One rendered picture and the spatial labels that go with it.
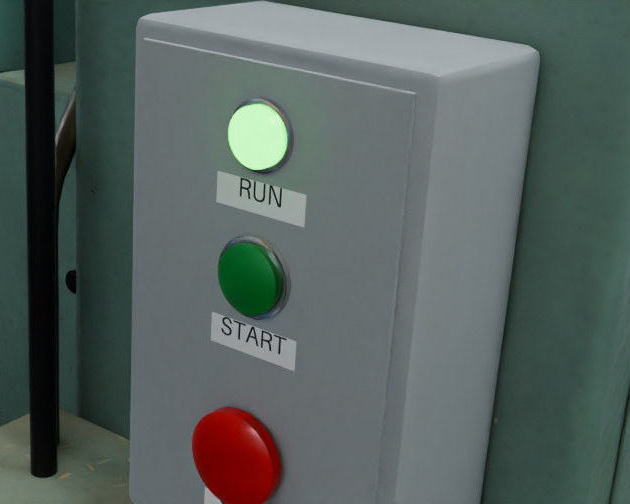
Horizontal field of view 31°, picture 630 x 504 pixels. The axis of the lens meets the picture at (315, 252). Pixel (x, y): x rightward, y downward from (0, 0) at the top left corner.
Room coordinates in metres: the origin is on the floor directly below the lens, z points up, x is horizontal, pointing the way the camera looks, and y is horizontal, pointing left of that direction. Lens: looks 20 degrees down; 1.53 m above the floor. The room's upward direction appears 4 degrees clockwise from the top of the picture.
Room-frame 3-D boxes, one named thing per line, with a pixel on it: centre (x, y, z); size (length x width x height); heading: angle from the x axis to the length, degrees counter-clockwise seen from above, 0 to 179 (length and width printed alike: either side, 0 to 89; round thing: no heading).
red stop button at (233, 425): (0.29, 0.02, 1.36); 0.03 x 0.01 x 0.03; 56
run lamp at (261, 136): (0.29, 0.02, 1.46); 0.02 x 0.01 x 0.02; 56
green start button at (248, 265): (0.29, 0.02, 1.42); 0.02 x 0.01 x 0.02; 56
